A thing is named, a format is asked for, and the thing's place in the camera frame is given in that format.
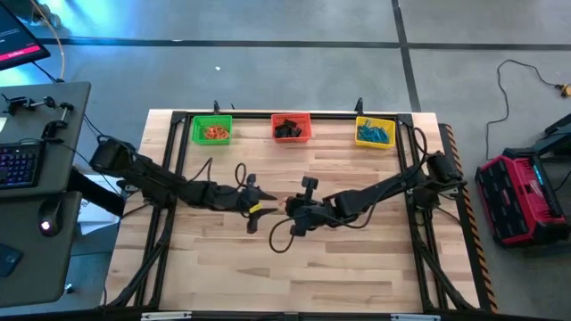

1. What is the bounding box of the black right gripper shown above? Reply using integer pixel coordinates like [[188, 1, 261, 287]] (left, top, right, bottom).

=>
[[277, 196, 338, 237]]

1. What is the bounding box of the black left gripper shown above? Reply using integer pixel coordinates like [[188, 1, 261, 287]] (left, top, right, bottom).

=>
[[207, 185, 279, 235]]

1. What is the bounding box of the yellow plastic basket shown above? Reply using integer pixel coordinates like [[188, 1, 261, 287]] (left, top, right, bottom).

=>
[[355, 116, 398, 150]]

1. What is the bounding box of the orange plastic basket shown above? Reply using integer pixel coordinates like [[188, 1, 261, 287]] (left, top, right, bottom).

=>
[[270, 112, 312, 144]]

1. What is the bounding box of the green plastic basket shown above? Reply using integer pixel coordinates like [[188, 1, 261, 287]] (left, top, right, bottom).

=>
[[191, 114, 234, 146]]

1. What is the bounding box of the white paper sheet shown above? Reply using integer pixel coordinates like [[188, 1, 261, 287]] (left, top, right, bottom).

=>
[[78, 173, 128, 224]]

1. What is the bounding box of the orange black hazard strip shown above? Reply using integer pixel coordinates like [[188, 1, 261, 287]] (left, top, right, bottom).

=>
[[439, 123, 500, 313]]

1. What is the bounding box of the black computer mouse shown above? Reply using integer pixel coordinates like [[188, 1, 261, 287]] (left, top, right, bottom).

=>
[[37, 198, 64, 238]]

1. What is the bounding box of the grey desk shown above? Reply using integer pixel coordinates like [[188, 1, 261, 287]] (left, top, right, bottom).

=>
[[0, 81, 93, 309]]

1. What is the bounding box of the black metal clamp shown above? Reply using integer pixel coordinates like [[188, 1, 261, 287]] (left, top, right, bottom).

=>
[[41, 102, 76, 144], [1, 95, 58, 116]]

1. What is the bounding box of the red black tool case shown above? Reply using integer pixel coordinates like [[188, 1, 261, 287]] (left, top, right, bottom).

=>
[[475, 149, 571, 248]]

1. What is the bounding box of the black backlit keyboard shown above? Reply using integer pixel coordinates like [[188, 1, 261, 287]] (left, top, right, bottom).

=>
[[0, 140, 46, 191]]

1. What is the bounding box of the black stand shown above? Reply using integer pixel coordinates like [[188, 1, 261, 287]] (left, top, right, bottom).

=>
[[501, 113, 571, 160]]

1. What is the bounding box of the black computer monitor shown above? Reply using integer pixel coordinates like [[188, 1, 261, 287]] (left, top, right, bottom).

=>
[[0, 2, 52, 72]]

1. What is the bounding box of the black right camera cable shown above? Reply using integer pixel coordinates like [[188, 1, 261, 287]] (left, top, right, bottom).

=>
[[269, 217, 296, 254]]

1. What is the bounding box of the black camera cable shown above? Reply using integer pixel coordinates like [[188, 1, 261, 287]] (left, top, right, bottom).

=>
[[186, 156, 247, 188], [269, 217, 296, 254]]

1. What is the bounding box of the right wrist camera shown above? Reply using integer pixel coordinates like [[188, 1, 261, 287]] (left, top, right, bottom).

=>
[[301, 176, 320, 198]]

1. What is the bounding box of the black left camera cable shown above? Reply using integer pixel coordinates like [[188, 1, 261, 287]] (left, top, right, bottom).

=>
[[186, 156, 247, 188]]

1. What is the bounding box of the black aluminium table frame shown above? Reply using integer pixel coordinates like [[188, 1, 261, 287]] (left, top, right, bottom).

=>
[[104, 109, 481, 313]]

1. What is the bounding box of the silver metal bracket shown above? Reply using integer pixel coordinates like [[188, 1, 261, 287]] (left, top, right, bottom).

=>
[[140, 311, 193, 321], [390, 313, 442, 321]]

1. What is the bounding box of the black desk cable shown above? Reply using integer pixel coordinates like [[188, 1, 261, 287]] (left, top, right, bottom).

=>
[[82, 113, 135, 148]]

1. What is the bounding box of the black floor cable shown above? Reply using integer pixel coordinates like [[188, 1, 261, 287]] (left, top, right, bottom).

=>
[[484, 59, 564, 148]]

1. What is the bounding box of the beige cable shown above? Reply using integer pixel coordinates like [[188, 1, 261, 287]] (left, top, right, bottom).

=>
[[30, 0, 67, 82]]

